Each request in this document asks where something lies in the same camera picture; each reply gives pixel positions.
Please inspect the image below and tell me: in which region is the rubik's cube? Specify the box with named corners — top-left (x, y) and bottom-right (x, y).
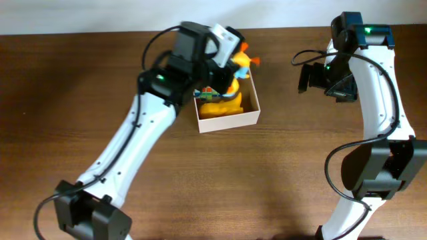
top-left (194, 87), bottom-right (221, 101)

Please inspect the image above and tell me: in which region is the orange blue duck toy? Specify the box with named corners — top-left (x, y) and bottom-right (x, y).
top-left (222, 42), bottom-right (261, 97)

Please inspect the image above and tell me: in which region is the orange dinosaur toy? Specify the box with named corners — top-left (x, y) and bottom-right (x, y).
top-left (199, 93), bottom-right (244, 119)

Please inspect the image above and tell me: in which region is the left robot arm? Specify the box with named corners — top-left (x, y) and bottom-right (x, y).
top-left (53, 21), bottom-right (244, 240)

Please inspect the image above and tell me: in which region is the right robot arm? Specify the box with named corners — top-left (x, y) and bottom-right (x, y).
top-left (298, 11), bottom-right (426, 239)

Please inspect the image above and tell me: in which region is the cardboard box container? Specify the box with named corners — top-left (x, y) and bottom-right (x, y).
top-left (193, 70), bottom-right (261, 133)

